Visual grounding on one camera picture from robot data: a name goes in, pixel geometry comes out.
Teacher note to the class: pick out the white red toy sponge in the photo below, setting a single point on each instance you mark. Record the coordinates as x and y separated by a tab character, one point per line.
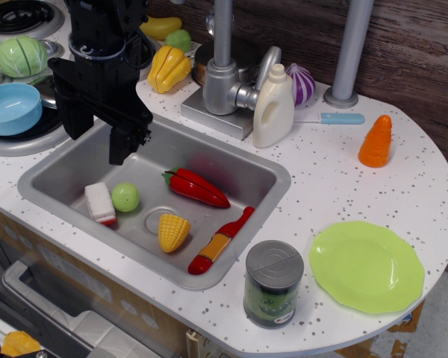
99	203

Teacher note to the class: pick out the blue handled toy knife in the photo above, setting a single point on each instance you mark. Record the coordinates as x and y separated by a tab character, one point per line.
331	118

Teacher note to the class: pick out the yellow toy on floor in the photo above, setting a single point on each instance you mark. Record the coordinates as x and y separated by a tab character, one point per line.
18	343

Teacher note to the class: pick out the light green plastic plate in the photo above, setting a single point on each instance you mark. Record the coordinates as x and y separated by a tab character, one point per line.
367	267

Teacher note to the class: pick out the green toy cabbage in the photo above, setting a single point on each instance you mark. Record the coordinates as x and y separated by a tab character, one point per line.
22	57

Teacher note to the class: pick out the silver toy faucet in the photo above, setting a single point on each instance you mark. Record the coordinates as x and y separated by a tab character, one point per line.
224	103

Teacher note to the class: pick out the stove burner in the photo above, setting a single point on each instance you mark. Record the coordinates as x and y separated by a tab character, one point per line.
35	19
46	134

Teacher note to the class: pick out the red toy ketchup bottle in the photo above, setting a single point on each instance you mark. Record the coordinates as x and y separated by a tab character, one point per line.
218	243

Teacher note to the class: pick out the orange toy carrot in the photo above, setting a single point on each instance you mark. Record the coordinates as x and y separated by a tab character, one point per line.
376	148

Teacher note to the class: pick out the yellow toy corn cob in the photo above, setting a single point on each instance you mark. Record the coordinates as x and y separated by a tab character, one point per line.
172	232

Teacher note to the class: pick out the light blue toy bowl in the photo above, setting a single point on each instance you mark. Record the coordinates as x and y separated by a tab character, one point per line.
20	108

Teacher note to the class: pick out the silver pot lid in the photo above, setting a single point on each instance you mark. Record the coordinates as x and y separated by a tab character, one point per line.
46	88

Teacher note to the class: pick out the green toy can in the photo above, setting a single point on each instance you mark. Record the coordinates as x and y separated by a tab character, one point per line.
274	270

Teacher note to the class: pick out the grey oven door handle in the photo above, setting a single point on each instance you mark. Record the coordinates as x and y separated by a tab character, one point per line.
77	330

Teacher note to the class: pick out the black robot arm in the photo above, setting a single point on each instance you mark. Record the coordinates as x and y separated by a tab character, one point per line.
106	28

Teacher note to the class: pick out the small green toy vegetable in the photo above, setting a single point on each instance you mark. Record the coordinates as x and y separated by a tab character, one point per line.
179	39

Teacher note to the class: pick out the grey support pole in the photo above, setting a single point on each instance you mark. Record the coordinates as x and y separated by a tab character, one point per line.
342	94

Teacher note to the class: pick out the silver toy pot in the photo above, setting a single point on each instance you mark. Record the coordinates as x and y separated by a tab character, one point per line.
245	54

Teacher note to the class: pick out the red toy chili pepper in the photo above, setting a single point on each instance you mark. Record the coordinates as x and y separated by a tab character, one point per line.
191	185

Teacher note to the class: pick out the yellow toy bell pepper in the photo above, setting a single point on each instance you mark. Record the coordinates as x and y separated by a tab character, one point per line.
170	65

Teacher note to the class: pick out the green toy apple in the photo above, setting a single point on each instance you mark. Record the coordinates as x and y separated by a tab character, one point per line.
125	197

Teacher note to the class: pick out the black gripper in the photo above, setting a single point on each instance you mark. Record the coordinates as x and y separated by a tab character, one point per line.
88	87

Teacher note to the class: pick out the grey toy sink basin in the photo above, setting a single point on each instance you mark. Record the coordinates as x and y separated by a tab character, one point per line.
57	184

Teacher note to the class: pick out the purple white toy onion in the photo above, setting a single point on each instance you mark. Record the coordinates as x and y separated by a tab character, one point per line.
303	84

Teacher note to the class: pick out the back left stove burner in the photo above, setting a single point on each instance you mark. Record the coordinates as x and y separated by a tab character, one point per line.
35	19

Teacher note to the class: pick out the yellow toy banana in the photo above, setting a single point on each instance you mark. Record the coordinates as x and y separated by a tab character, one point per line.
160	28

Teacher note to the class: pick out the front left stove burner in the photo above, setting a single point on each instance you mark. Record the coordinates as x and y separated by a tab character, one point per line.
46	134

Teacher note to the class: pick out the cream toy detergent bottle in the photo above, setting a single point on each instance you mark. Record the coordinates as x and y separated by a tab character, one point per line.
274	111

